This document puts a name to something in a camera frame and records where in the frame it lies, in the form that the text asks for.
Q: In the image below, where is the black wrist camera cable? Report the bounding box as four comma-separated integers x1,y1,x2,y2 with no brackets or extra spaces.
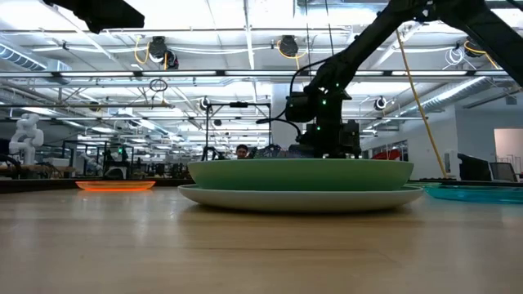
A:
256,56,328,140

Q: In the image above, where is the transparent teal plate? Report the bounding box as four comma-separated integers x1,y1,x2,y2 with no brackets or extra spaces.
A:
422,184,523,205

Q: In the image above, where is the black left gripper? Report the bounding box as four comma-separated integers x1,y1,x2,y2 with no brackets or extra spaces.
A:
42,0,146,34

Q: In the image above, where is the transparent orange plate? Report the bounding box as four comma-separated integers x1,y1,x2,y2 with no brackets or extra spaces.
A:
75,180,157,193

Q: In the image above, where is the black frame robot cell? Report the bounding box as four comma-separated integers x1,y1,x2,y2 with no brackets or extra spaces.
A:
202,101,273,161

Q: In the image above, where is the green plastic plate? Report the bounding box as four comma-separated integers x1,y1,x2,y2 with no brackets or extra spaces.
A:
187,158,414,192

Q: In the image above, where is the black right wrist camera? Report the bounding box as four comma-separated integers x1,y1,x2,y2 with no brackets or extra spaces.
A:
284,92,318,123

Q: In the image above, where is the yellow hanging cable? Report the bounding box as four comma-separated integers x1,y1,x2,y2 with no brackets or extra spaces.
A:
395,28,449,179

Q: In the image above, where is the white-based mobile robot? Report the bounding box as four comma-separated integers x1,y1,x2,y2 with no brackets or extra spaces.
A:
101,142,135,180

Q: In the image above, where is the pale blue-grey large plate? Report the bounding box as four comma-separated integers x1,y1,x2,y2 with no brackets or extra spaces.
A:
177,183,425,213

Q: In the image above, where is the grey mesh office chair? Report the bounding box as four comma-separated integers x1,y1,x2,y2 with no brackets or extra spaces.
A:
489,162,519,183

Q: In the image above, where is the black office chair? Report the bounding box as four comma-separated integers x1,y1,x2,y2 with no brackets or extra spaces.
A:
457,153,494,182

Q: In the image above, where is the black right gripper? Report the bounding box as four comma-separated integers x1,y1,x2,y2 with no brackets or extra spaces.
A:
288,90,363,159

